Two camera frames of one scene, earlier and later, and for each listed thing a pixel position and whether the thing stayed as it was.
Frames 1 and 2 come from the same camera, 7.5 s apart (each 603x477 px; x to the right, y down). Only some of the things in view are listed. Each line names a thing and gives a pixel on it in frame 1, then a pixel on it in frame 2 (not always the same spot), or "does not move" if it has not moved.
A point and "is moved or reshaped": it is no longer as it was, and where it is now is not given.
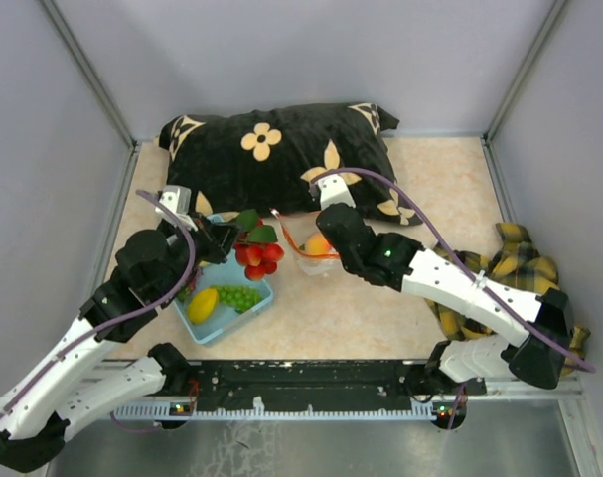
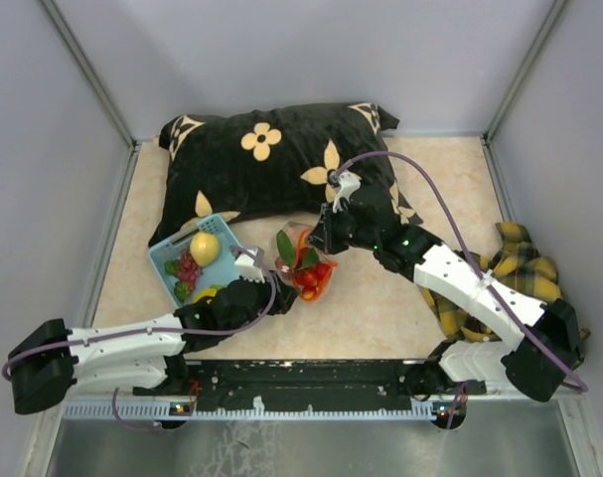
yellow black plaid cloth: (514, 262) does not move
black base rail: (311, 390) does not move
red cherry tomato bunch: (256, 246) to (308, 271)
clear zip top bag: (314, 252) is moved or reshaped
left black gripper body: (180, 248) to (264, 296)
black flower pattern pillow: (267, 160) does not move
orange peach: (316, 244) is moved or reshaped
